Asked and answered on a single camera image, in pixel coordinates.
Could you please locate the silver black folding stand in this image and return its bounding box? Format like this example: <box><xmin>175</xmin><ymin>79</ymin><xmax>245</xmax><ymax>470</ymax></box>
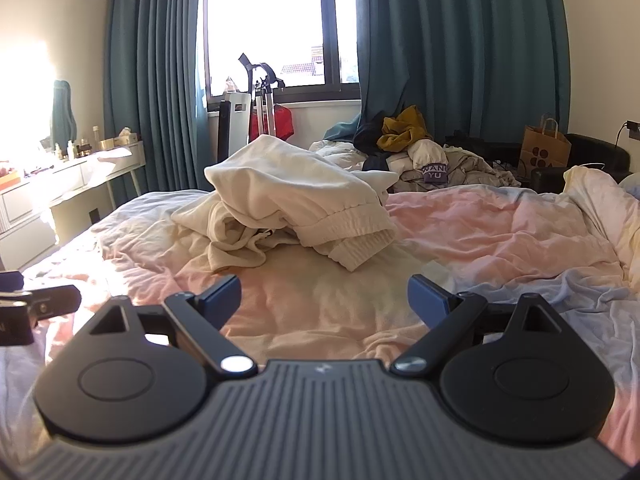
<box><xmin>239</xmin><ymin>53</ymin><xmax>285</xmax><ymax>136</ymax></box>

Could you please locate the white dressing table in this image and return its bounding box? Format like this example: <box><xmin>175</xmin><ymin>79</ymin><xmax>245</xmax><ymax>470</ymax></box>
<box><xmin>1</xmin><ymin>142</ymin><xmax>145</xmax><ymax>270</ymax></box>

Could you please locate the black dark garment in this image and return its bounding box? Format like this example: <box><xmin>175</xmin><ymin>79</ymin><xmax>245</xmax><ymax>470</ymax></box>
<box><xmin>352</xmin><ymin>118</ymin><xmax>390</xmax><ymax>171</ymax></box>

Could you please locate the teal covered mirror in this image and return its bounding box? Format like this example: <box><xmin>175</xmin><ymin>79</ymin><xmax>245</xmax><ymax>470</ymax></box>
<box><xmin>51</xmin><ymin>80</ymin><xmax>77</xmax><ymax>151</ymax></box>

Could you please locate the white air purifier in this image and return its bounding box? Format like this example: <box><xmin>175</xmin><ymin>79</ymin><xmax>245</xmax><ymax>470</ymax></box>
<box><xmin>217</xmin><ymin>92</ymin><xmax>250</xmax><ymax>162</ymax></box>

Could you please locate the teal curtain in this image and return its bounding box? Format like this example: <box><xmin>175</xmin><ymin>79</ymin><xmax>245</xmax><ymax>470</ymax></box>
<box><xmin>356</xmin><ymin>0</ymin><xmax>570</xmax><ymax>143</ymax></box>
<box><xmin>104</xmin><ymin>0</ymin><xmax>214</xmax><ymax>192</ymax></box>

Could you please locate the brown paper bag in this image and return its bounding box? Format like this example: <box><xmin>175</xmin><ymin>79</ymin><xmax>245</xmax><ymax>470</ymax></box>
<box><xmin>518</xmin><ymin>116</ymin><xmax>572</xmax><ymax>178</ymax></box>

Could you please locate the black framed window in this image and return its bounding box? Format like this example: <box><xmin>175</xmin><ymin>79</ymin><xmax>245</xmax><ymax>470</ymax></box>
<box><xmin>201</xmin><ymin>0</ymin><xmax>360</xmax><ymax>108</ymax></box>

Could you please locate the white purple printed garment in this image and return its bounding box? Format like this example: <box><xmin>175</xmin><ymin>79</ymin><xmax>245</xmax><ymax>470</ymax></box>
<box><xmin>387</xmin><ymin>139</ymin><xmax>449</xmax><ymax>185</ymax></box>

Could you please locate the teal curtain left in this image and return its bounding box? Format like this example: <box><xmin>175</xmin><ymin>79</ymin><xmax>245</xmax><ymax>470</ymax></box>
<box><xmin>104</xmin><ymin>0</ymin><xmax>214</xmax><ymax>192</ymax></box>

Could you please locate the black armchair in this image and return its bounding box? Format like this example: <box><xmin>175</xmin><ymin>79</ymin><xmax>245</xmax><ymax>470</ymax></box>
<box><xmin>529</xmin><ymin>133</ymin><xmax>630</xmax><ymax>194</ymax></box>

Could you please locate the cream white zip hoodie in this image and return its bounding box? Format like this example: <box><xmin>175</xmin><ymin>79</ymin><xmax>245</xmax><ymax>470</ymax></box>
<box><xmin>171</xmin><ymin>136</ymin><xmax>398</xmax><ymax>272</ymax></box>

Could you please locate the pastel pink bed duvet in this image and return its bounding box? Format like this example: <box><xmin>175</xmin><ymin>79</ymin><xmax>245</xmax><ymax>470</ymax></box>
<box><xmin>1</xmin><ymin>170</ymin><xmax>639</xmax><ymax>464</ymax></box>

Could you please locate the grey crumpled clothes pile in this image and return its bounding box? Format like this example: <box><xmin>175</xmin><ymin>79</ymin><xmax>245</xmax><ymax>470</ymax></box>
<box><xmin>393</xmin><ymin>145</ymin><xmax>521</xmax><ymax>193</ymax></box>

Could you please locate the mustard yellow garment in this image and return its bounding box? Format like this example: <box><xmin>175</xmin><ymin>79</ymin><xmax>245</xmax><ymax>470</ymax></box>
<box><xmin>376</xmin><ymin>105</ymin><xmax>432</xmax><ymax>153</ymax></box>

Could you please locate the red bag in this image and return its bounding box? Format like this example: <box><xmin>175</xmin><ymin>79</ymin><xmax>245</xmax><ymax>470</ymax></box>
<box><xmin>248</xmin><ymin>104</ymin><xmax>295</xmax><ymax>142</ymax></box>

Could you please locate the teal curtain right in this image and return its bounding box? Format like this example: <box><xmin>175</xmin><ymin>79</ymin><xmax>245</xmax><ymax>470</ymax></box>
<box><xmin>356</xmin><ymin>0</ymin><xmax>570</xmax><ymax>143</ymax></box>

